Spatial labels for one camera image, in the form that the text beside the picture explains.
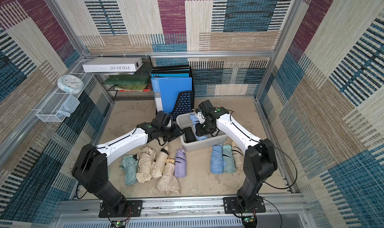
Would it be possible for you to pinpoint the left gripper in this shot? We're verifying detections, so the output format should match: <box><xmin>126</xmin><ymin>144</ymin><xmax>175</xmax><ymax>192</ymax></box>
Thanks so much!
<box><xmin>159</xmin><ymin>123</ymin><xmax>186</xmax><ymax>142</ymax></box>

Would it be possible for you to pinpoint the light blue umbrella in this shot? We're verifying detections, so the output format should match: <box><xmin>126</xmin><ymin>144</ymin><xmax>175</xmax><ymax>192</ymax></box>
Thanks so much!
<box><xmin>190</xmin><ymin>112</ymin><xmax>207</xmax><ymax>141</ymax></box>

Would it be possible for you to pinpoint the beige umbrella black tip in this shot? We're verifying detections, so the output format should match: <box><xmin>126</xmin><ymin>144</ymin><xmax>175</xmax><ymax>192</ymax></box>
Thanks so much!
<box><xmin>151</xmin><ymin>146</ymin><xmax>170</xmax><ymax>179</ymax></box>

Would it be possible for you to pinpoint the beige umbrella wooden handle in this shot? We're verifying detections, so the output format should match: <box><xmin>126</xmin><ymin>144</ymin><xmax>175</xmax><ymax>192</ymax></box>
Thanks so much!
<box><xmin>156</xmin><ymin>159</ymin><xmax>181</xmax><ymax>195</ymax></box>

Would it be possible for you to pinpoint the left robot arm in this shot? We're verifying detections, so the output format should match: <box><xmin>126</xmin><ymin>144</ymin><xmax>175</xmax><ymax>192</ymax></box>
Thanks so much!
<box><xmin>72</xmin><ymin>111</ymin><xmax>184</xmax><ymax>218</ymax></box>

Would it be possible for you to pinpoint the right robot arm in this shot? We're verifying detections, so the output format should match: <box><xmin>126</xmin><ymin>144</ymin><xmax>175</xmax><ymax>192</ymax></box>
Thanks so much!
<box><xmin>196</xmin><ymin>100</ymin><xmax>282</xmax><ymax>214</ymax></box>

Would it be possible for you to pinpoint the purple folded umbrella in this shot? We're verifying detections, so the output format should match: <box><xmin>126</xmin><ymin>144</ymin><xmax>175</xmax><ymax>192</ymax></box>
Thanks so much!
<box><xmin>174</xmin><ymin>149</ymin><xmax>187</xmax><ymax>178</ymax></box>

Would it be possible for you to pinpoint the blue folded umbrella right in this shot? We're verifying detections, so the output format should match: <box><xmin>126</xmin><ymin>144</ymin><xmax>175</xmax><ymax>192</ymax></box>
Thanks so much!
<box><xmin>210</xmin><ymin>144</ymin><xmax>224</xmax><ymax>175</ymax></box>

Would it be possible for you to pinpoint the cream crumpled folded umbrella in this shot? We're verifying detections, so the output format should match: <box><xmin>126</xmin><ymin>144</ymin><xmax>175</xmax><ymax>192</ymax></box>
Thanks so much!
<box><xmin>136</xmin><ymin>147</ymin><xmax>156</xmax><ymax>184</ymax></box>

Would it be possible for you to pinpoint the beige umbrella far right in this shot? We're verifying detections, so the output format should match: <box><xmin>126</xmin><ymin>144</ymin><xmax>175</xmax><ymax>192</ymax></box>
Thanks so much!
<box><xmin>231</xmin><ymin>141</ymin><xmax>244</xmax><ymax>170</ymax></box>

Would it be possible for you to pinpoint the teal folded umbrella right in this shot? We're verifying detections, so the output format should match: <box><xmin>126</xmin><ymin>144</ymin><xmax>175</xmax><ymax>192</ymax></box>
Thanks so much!
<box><xmin>223</xmin><ymin>145</ymin><xmax>236</xmax><ymax>173</ymax></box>

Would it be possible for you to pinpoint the mint green folded umbrella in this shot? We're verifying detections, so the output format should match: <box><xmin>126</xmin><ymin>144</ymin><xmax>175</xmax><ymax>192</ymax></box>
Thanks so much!
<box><xmin>120</xmin><ymin>155</ymin><xmax>138</xmax><ymax>186</ymax></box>

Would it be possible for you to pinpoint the white folio box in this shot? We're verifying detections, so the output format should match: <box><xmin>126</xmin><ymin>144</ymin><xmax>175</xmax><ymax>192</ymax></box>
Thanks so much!
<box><xmin>83</xmin><ymin>57</ymin><xmax>143</xmax><ymax>73</ymax></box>

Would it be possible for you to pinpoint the black file holder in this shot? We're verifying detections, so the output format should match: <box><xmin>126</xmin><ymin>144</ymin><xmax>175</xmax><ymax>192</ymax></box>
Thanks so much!
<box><xmin>151</xmin><ymin>66</ymin><xmax>195</xmax><ymax>120</ymax></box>

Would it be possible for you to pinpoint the blue folder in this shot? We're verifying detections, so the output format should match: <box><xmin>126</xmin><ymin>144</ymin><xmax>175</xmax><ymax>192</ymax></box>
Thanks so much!
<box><xmin>151</xmin><ymin>77</ymin><xmax>193</xmax><ymax>113</ymax></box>

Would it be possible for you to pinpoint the light blue cloth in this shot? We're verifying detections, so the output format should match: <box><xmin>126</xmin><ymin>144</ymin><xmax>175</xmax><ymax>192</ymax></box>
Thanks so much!
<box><xmin>57</xmin><ymin>95</ymin><xmax>80</xmax><ymax>118</ymax></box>

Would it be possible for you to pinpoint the white round clock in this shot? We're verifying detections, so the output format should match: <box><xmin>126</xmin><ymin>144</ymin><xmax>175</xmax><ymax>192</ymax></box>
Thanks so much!
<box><xmin>57</xmin><ymin>75</ymin><xmax>85</xmax><ymax>94</ymax></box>

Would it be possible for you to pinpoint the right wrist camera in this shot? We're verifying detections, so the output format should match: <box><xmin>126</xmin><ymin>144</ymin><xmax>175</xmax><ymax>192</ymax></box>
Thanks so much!
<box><xmin>195</xmin><ymin>109</ymin><xmax>206</xmax><ymax>124</ymax></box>

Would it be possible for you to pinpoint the black wire shelf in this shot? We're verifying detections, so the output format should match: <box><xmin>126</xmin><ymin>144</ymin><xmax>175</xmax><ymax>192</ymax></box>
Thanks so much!
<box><xmin>96</xmin><ymin>57</ymin><xmax>154</xmax><ymax>102</ymax></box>

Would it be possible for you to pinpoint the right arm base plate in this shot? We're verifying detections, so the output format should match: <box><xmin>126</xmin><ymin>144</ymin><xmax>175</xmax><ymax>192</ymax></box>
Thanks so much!
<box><xmin>223</xmin><ymin>196</ymin><xmax>266</xmax><ymax>214</ymax></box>

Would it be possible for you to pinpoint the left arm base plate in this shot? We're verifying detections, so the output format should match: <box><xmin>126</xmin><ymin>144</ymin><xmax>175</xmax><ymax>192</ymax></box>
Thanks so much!
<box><xmin>99</xmin><ymin>200</ymin><xmax>143</xmax><ymax>219</ymax></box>

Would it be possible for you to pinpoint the white wire basket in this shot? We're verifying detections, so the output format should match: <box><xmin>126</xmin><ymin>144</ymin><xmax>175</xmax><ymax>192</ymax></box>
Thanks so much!
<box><xmin>36</xmin><ymin>59</ymin><xmax>93</xmax><ymax>123</ymax></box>

